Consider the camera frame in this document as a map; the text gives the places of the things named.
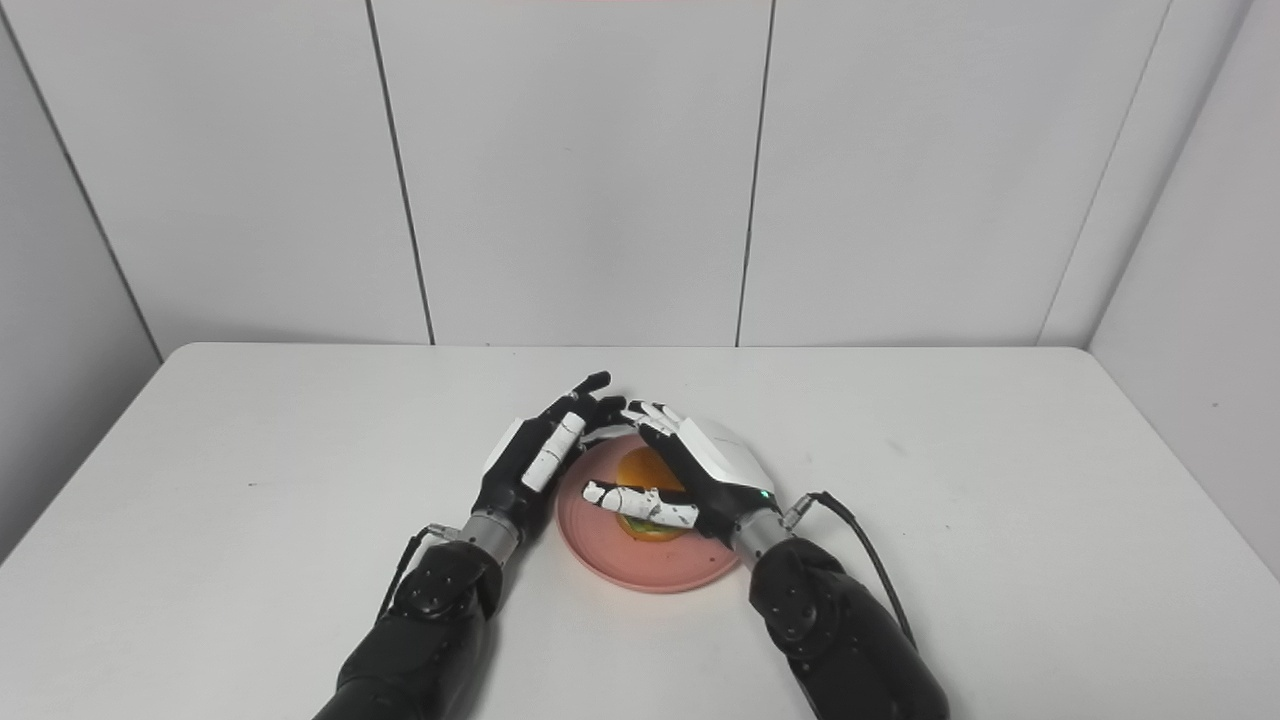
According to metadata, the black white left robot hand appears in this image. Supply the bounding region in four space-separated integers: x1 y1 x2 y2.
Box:
472 372 628 543

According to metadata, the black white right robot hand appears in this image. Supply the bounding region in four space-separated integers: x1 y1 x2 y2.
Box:
583 401 779 542

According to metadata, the toy hamburger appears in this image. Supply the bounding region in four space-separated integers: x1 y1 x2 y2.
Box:
614 447 692 543

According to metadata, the pink round plate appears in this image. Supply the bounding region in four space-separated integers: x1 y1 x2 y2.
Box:
556 432 743 595

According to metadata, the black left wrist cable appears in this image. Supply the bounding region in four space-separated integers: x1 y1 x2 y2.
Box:
376 523 461 623

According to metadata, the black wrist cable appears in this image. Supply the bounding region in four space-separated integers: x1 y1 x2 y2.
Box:
376 523 461 623
782 491 919 653

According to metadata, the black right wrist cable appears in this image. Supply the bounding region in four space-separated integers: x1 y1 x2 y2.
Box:
782 491 919 653

